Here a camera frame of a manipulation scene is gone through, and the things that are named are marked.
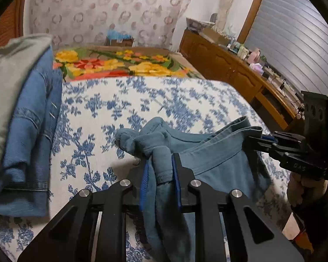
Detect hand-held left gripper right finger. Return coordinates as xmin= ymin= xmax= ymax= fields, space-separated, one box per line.
xmin=171 ymin=153 xmax=305 ymax=262

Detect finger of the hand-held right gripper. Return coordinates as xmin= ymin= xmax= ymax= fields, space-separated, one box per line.
xmin=261 ymin=133 xmax=280 ymax=143
xmin=245 ymin=135 xmax=276 ymax=152

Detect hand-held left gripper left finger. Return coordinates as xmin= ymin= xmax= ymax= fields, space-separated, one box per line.
xmin=16 ymin=160 xmax=154 ymax=262

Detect teal pants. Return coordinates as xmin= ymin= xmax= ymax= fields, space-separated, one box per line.
xmin=115 ymin=117 xmax=272 ymax=262

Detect person's right forearm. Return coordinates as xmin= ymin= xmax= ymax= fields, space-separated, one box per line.
xmin=290 ymin=179 xmax=328 ymax=254

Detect person's right hand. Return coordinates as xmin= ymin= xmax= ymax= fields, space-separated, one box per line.
xmin=286 ymin=171 xmax=322 ymax=206

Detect pale purple box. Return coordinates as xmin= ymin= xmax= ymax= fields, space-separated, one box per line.
xmin=249 ymin=63 xmax=265 ymax=75

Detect wooden dresser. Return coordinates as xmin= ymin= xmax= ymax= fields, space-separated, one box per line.
xmin=179 ymin=30 xmax=304 ymax=131

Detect pink bottle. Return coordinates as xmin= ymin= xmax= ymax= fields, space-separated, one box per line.
xmin=247 ymin=48 xmax=261 ymax=64

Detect blue floral bedspread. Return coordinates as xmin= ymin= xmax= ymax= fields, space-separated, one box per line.
xmin=0 ymin=76 xmax=293 ymax=262

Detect white container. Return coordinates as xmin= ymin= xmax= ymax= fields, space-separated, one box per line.
xmin=237 ymin=45 xmax=250 ymax=60

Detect group of small bottles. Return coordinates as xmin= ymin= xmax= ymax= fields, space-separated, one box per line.
xmin=227 ymin=37 xmax=242 ymax=53

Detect open cardboard box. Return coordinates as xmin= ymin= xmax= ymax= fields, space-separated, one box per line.
xmin=199 ymin=27 xmax=230 ymax=46

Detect yellow floral blanket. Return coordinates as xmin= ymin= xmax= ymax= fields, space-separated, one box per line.
xmin=52 ymin=46 xmax=205 ymax=82

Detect light blue folded jeans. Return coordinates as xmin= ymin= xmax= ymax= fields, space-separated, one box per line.
xmin=0 ymin=46 xmax=55 ymax=193

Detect blue folded denim jeans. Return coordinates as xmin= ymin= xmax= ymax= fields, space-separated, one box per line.
xmin=0 ymin=68 xmax=63 ymax=219

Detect patterned storage box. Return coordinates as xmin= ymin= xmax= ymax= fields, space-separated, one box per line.
xmin=186 ymin=17 xmax=216 ymax=31

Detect cream window curtain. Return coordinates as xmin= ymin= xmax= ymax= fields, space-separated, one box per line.
xmin=218 ymin=0 xmax=237 ymax=33

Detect small cardboard box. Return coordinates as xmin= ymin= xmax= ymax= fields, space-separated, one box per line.
xmin=105 ymin=38 xmax=134 ymax=47

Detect light blue bundle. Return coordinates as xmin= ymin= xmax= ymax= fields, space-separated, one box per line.
xmin=107 ymin=29 xmax=133 ymax=40

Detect grey folded garment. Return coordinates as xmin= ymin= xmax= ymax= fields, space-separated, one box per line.
xmin=0 ymin=34 xmax=54 ymax=164

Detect patterned lace curtain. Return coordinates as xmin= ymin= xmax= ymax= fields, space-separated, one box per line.
xmin=24 ymin=0 xmax=194 ymax=51

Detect brown slatted wardrobe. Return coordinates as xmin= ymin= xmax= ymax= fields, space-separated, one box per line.
xmin=0 ymin=0 xmax=26 ymax=58

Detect tangle of cables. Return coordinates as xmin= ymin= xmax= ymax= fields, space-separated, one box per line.
xmin=269 ymin=75 xmax=301 ymax=108

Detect wooden window frame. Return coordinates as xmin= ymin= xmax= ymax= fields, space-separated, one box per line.
xmin=236 ymin=0 xmax=269 ymax=45

